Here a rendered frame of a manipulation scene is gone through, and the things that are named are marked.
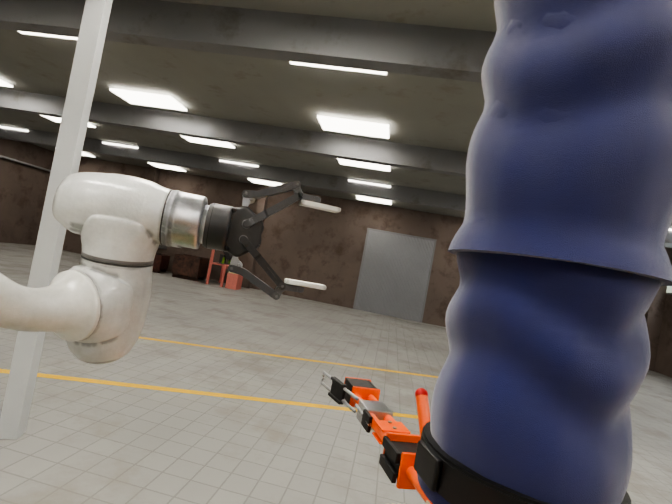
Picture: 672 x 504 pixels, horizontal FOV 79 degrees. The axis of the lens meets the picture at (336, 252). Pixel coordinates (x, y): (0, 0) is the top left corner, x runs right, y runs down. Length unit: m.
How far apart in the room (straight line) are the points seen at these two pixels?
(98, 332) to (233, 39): 4.36
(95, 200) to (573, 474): 0.66
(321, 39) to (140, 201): 4.05
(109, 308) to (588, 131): 0.63
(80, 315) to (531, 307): 0.57
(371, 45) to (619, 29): 4.04
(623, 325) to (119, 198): 0.64
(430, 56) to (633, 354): 4.07
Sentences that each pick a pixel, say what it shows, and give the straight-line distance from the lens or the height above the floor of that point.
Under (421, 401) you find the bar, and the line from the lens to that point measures 0.79.
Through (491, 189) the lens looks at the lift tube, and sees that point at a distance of 0.48.
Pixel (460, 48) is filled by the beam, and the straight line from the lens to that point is 4.49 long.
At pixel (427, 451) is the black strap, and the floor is 1.37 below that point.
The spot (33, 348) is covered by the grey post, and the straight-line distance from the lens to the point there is 3.47.
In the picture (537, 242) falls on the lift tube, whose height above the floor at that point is 1.61.
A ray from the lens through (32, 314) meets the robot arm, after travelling 0.63.
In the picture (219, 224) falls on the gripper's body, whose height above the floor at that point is 1.58.
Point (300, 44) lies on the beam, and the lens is 4.62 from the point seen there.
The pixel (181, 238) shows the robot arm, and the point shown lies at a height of 1.55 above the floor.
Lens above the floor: 1.56
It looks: 1 degrees up
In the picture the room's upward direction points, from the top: 10 degrees clockwise
